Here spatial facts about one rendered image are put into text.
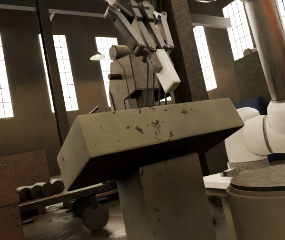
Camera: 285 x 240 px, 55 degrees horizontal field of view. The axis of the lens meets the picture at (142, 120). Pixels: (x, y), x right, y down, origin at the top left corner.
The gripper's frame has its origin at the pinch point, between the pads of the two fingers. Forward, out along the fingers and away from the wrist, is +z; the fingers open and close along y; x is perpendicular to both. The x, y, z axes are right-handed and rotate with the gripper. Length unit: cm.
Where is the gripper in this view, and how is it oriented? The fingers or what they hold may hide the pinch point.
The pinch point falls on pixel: (164, 70)
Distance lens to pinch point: 46.9
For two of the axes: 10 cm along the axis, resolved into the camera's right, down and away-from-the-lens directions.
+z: 3.7, 8.5, -3.7
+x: -4.2, 5.1, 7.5
